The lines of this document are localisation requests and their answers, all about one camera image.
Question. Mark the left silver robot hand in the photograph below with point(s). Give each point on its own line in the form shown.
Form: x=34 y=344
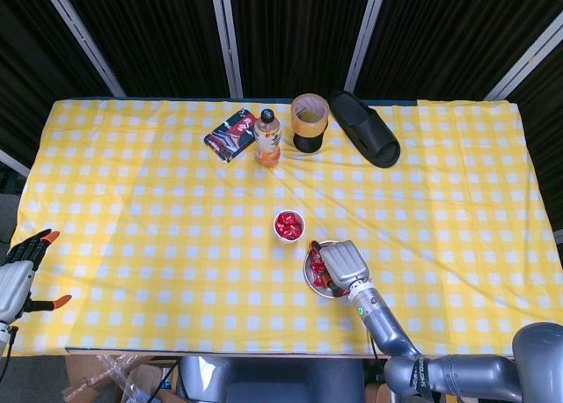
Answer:
x=13 y=288

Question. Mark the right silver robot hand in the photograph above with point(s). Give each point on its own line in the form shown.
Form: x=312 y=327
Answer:
x=345 y=266

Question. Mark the round steel plate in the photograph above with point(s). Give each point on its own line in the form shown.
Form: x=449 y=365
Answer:
x=308 y=275

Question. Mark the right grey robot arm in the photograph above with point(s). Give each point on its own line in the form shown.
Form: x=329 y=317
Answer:
x=387 y=328

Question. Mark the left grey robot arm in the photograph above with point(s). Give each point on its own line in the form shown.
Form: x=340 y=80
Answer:
x=3 y=338

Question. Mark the white paper cup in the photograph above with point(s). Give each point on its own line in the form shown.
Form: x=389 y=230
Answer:
x=288 y=240

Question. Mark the large brown cardboard box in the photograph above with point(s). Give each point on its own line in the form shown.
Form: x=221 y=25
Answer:
x=81 y=372

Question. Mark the small brown cardboard box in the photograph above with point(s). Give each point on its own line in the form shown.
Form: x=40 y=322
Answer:
x=375 y=394

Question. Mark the black rubber slipper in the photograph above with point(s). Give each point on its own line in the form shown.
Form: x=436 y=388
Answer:
x=369 y=134

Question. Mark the clear plastic wrap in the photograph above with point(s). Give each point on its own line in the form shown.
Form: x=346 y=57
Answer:
x=119 y=372

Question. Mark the grey robot torso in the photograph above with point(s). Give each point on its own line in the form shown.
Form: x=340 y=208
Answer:
x=272 y=381

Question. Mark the orange drink bottle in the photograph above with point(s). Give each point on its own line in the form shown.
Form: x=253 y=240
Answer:
x=267 y=148

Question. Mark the yellowish packing tape roll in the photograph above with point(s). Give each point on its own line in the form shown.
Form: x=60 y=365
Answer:
x=308 y=128

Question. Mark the yellow white checkered tablecloth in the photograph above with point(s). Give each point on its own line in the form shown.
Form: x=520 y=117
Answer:
x=176 y=244

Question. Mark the dark blue red snack box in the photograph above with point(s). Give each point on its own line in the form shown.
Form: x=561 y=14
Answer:
x=231 y=134

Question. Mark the black curtain panel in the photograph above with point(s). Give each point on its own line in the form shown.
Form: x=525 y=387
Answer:
x=154 y=38
x=299 y=33
x=26 y=68
x=448 y=33
x=550 y=134

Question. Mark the grey partition frame post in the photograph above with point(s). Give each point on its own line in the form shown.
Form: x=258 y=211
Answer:
x=528 y=66
x=559 y=236
x=227 y=38
x=13 y=163
x=367 y=35
x=82 y=38

